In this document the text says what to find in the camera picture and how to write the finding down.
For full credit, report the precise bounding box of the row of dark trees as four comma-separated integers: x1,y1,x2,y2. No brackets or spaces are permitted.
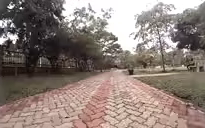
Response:
0,0,124,73

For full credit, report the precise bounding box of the large dark tree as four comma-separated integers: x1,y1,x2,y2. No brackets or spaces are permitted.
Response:
171,0,205,71

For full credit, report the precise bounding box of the metal fence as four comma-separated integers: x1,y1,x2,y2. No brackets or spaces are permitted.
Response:
0,44,101,76

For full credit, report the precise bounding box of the slender tall tree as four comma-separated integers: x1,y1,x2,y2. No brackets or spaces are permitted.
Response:
131,1,178,73

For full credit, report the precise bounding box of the row of distant trees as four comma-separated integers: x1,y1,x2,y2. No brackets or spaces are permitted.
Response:
116,48,191,69

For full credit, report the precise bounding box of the green grass area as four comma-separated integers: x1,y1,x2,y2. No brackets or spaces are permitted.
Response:
123,66,191,75
134,71,205,116
0,70,105,108

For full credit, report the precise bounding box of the red brick path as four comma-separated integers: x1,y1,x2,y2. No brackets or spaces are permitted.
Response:
0,69,205,128

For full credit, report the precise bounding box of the dark rubbish bin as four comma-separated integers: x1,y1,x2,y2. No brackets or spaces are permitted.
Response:
127,68,135,76

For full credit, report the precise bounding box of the pale side path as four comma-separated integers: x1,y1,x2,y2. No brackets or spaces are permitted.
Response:
129,70,191,78

